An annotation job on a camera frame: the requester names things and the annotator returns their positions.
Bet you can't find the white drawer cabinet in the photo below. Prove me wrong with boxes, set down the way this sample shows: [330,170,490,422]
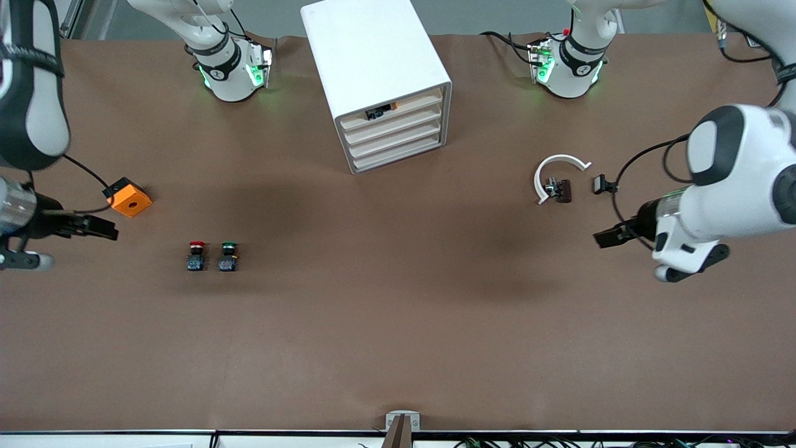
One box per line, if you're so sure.
[301,0,453,175]

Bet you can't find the grey metal bracket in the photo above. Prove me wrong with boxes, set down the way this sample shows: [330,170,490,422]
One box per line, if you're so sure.
[386,411,421,434]

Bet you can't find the black left arm upper cable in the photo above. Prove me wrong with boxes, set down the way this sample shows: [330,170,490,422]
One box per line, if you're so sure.
[703,0,792,108]

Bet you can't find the dark brown small component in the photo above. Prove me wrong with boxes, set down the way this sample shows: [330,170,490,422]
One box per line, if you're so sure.
[543,178,573,205]

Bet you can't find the white plastic drawer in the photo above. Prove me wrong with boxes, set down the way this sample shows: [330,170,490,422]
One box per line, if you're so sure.
[342,106,446,146]
[339,90,446,133]
[349,133,447,173]
[346,119,446,159]

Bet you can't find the aluminium frame profile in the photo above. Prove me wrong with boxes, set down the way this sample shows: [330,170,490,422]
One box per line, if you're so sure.
[59,0,116,39]

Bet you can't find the black left arm base cables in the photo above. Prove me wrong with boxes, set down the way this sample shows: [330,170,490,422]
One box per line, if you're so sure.
[480,30,543,67]

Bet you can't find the brown post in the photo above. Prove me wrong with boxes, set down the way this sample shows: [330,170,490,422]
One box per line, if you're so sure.
[382,416,414,448]

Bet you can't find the brown table cover sheet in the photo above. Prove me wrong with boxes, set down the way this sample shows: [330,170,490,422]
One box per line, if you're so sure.
[0,32,796,434]

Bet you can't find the red push button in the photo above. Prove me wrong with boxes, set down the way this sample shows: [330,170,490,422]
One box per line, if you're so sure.
[186,240,208,273]

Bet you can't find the small black orange part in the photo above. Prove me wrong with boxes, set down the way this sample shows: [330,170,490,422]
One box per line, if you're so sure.
[365,102,399,123]

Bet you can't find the white C-shaped ring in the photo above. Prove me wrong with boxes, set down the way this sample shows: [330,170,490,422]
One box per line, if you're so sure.
[534,154,593,206]

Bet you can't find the green push button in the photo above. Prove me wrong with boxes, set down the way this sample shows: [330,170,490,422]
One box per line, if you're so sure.
[217,241,241,274]

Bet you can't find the orange cube with hole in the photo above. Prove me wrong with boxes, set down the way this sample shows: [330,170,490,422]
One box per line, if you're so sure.
[104,177,154,219]

